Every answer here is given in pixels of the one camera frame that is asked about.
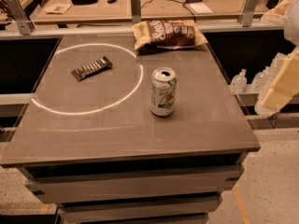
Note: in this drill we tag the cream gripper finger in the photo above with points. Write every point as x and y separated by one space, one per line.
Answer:
285 85

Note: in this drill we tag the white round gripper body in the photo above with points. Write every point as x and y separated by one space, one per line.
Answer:
292 22

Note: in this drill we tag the dark rxbar chocolate wrapper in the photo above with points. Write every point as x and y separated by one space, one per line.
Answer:
91 69

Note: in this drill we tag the brown sea salt chip bag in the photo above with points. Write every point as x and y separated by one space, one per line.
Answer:
180 34

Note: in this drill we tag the clear sanitizer bottle right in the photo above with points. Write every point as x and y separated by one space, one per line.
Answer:
260 79

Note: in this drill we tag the clear sanitizer bottle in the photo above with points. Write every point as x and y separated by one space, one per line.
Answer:
239 82
260 79

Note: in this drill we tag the clear sanitizer bottle left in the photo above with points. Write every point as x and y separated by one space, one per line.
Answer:
239 82

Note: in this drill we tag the white paper sheet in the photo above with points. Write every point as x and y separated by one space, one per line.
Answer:
200 8

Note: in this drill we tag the white green soda can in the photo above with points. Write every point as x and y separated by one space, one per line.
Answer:
163 83

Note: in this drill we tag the grey drawer cabinet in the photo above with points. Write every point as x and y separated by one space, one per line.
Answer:
158 191

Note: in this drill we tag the small black device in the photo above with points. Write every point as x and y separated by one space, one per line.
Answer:
111 1

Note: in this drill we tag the black object on desk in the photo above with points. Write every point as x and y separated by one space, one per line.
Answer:
83 2

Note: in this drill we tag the brown paper envelope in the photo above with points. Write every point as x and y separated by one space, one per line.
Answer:
58 8

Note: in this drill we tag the right metal bracket post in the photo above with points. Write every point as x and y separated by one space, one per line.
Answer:
247 13

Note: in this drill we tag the metal bracket post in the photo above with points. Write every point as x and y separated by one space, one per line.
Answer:
135 11
247 13
13 9

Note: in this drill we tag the middle metal bracket post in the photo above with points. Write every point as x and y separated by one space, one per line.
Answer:
135 11

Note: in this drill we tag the left metal bracket post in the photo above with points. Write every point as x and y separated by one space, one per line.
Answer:
13 9

